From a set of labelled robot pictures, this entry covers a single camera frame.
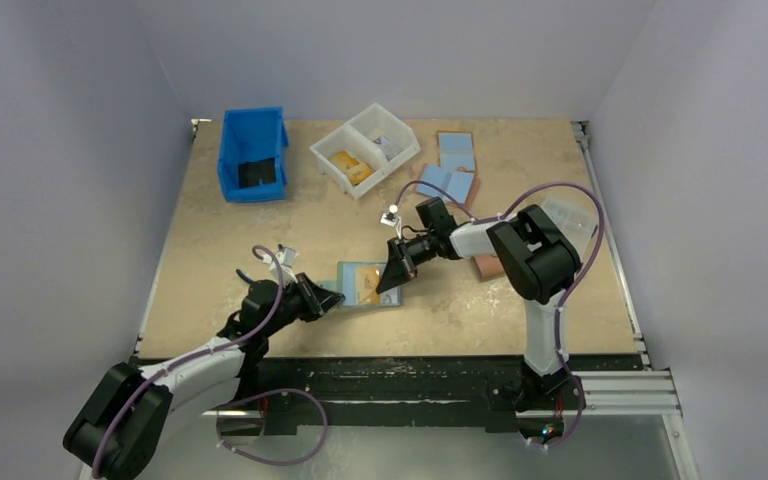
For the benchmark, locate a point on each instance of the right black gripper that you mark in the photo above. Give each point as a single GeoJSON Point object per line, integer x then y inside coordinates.
{"type": "Point", "coordinates": [404, 256]}

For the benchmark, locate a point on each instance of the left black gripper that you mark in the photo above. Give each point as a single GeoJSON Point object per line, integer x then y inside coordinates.
{"type": "Point", "coordinates": [319, 299]}

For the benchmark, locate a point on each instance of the green card holder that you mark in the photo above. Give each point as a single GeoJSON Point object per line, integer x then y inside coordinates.
{"type": "Point", "coordinates": [358, 281]}

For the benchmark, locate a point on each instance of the credit card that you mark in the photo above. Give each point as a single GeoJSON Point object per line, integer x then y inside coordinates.
{"type": "Point", "coordinates": [389, 148]}

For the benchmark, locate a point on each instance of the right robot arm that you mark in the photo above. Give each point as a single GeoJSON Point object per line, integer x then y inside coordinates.
{"type": "Point", "coordinates": [539, 262]}

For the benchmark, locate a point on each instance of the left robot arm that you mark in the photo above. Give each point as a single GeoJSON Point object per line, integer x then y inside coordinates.
{"type": "Point", "coordinates": [133, 409]}

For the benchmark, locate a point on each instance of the pink leather pouch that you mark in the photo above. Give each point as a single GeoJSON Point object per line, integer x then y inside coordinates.
{"type": "Point", "coordinates": [488, 267]}

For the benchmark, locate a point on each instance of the open blue brown wallet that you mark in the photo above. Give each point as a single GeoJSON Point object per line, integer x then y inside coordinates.
{"type": "Point", "coordinates": [454, 177]}

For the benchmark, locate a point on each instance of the white divided tray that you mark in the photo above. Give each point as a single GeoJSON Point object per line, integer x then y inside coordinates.
{"type": "Point", "coordinates": [356, 136]}

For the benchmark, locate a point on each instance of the black block in bin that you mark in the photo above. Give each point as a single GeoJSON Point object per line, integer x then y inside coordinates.
{"type": "Point", "coordinates": [253, 174]}

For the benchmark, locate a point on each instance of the blue plastic bin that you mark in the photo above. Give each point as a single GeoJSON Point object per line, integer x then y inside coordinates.
{"type": "Point", "coordinates": [251, 135]}

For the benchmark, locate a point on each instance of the clear plastic organizer box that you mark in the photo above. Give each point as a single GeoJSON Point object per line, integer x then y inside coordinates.
{"type": "Point", "coordinates": [576, 223]}

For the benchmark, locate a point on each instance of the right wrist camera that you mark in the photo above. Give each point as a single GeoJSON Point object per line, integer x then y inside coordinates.
{"type": "Point", "coordinates": [391, 218]}

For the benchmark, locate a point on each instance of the blue handled pliers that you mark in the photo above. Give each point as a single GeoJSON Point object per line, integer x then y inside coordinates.
{"type": "Point", "coordinates": [244, 277]}

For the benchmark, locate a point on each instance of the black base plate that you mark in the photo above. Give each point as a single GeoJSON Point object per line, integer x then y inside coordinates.
{"type": "Point", "coordinates": [442, 391]}

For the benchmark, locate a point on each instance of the aluminium rail frame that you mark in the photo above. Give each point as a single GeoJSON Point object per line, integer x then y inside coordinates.
{"type": "Point", "coordinates": [613, 385]}

